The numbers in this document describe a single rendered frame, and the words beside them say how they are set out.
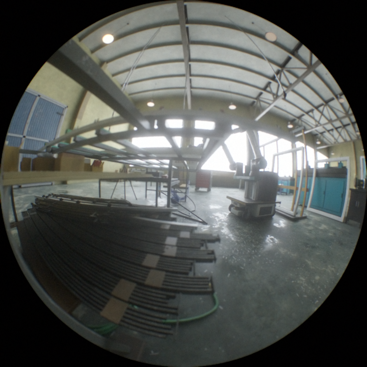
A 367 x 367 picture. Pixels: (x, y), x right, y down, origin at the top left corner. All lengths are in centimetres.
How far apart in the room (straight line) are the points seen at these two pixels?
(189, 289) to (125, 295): 18
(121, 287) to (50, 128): 675
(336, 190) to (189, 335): 383
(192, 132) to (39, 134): 653
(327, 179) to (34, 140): 1011
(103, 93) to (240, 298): 94
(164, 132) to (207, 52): 841
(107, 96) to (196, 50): 845
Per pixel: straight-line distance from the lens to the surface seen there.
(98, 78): 22
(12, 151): 85
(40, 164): 93
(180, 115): 39
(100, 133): 62
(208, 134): 44
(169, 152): 118
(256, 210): 193
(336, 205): 385
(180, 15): 575
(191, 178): 882
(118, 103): 25
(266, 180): 210
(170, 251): 50
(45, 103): 708
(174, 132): 44
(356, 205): 347
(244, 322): 73
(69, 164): 86
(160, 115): 40
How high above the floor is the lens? 64
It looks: 4 degrees down
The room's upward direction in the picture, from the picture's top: 4 degrees clockwise
